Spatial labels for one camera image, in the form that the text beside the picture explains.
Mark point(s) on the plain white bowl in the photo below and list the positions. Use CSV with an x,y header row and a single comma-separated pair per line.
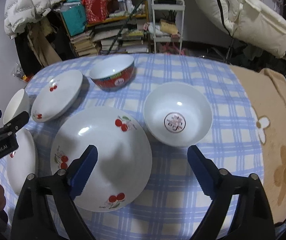
x,y
18,103

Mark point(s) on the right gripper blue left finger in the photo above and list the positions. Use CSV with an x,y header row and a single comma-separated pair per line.
x,y
80,170

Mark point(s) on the red gift bag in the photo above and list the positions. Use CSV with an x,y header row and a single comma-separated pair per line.
x,y
96,10

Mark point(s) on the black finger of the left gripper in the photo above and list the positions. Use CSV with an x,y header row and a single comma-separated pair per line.
x,y
16,123

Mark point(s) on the left cherry plate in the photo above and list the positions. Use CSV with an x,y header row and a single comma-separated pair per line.
x,y
22,161

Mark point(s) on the medium cherry plate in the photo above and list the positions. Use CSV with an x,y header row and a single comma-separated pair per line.
x,y
56,97

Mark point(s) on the large cherry plate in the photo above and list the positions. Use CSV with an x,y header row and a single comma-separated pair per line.
x,y
124,159

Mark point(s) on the beige floral blanket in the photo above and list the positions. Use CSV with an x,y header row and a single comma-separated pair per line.
x,y
267,93

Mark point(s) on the teal bag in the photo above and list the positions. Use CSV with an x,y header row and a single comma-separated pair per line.
x,y
74,15

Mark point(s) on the cream duvet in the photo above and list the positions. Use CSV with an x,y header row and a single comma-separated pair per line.
x,y
250,21

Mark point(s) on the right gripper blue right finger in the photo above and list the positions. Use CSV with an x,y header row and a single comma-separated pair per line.
x,y
206,172

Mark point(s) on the white metal cart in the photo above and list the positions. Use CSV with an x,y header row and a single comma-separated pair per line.
x,y
170,34

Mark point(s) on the white bowl red emblem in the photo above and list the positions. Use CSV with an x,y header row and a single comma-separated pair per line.
x,y
177,114

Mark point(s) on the blue plaid tablecloth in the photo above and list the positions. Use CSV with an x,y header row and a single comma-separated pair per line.
x,y
172,204

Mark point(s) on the stack of books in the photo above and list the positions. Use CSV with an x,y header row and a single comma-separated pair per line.
x,y
83,44

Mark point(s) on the yellow wooden bookshelf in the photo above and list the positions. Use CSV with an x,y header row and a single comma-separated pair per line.
x,y
118,13

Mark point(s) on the red patterned bowl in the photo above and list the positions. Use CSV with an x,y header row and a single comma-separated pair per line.
x,y
113,72

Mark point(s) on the snack bags on floor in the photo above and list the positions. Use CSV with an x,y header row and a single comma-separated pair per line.
x,y
19,73

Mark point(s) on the white puffer jacket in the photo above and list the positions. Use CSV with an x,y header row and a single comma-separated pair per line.
x,y
19,13

